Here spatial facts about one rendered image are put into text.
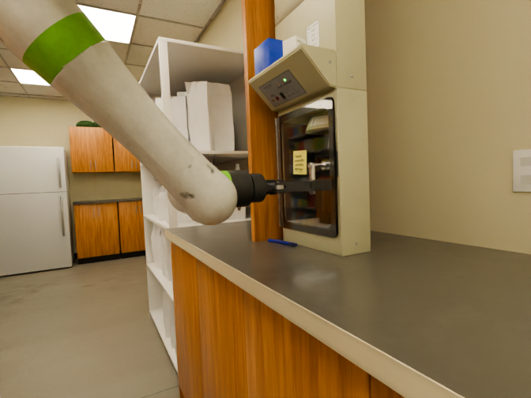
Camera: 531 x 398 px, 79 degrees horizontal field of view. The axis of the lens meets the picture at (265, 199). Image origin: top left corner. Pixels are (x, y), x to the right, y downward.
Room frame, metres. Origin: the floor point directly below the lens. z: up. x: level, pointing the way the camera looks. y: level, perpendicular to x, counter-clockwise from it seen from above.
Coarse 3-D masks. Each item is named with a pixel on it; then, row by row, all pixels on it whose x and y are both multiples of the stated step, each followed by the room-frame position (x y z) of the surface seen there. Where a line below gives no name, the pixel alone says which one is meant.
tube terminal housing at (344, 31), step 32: (320, 0) 0.95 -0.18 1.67; (352, 0) 0.93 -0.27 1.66; (288, 32) 1.10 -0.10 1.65; (320, 32) 0.95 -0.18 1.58; (352, 32) 0.92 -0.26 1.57; (352, 64) 0.92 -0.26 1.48; (320, 96) 0.96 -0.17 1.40; (352, 96) 0.92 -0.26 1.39; (352, 128) 0.92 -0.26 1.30; (352, 160) 0.92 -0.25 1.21; (352, 192) 0.92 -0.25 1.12; (352, 224) 0.91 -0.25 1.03
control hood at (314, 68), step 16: (304, 48) 0.84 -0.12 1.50; (320, 48) 0.87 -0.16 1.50; (272, 64) 0.97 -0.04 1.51; (288, 64) 0.92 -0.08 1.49; (304, 64) 0.88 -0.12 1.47; (320, 64) 0.87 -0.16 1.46; (256, 80) 1.08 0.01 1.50; (304, 80) 0.93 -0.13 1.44; (320, 80) 0.89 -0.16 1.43; (336, 80) 0.90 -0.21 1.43; (304, 96) 0.99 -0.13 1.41
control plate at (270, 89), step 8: (288, 72) 0.94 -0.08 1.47; (272, 80) 1.02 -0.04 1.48; (280, 80) 1.00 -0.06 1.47; (288, 80) 0.97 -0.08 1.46; (296, 80) 0.95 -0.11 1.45; (264, 88) 1.09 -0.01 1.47; (272, 88) 1.06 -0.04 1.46; (280, 88) 1.03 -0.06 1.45; (288, 88) 1.00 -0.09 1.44; (296, 88) 0.98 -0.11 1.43; (272, 96) 1.09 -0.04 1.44; (280, 96) 1.06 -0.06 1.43; (288, 96) 1.03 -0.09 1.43; (296, 96) 1.01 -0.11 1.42; (280, 104) 1.10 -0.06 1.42
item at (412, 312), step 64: (256, 256) 0.95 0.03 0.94; (320, 256) 0.91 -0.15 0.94; (384, 256) 0.88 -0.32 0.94; (448, 256) 0.85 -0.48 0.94; (512, 256) 0.82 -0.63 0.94; (320, 320) 0.50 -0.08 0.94; (384, 320) 0.48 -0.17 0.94; (448, 320) 0.47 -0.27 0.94; (512, 320) 0.46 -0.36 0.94; (448, 384) 0.32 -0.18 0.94; (512, 384) 0.32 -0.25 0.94
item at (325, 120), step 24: (288, 120) 1.09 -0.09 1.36; (312, 120) 0.98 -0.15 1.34; (288, 144) 1.10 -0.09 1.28; (312, 144) 0.98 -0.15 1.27; (288, 168) 1.10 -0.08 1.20; (336, 168) 0.90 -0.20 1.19; (288, 192) 1.11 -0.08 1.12; (336, 192) 0.90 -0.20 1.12; (288, 216) 1.12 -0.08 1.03; (312, 216) 0.99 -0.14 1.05; (336, 216) 0.90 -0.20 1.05
